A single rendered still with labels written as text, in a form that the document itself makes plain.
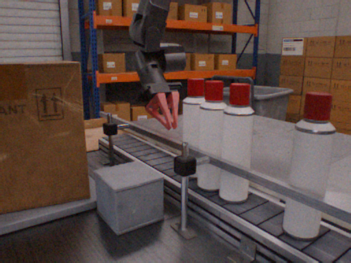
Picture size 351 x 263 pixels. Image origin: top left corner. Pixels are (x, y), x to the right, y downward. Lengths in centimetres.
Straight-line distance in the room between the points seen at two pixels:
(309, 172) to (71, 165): 41
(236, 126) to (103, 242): 29
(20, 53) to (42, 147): 377
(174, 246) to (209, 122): 22
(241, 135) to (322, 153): 14
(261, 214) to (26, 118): 43
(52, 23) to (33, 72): 383
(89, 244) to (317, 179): 36
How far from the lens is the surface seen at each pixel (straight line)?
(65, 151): 58
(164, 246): 50
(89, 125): 127
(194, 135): 58
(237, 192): 52
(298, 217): 44
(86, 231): 56
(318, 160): 41
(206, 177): 55
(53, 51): 435
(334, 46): 392
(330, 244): 47
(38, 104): 56
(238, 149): 49
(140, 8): 71
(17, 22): 434
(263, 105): 273
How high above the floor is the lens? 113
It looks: 15 degrees down
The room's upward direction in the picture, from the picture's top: straight up
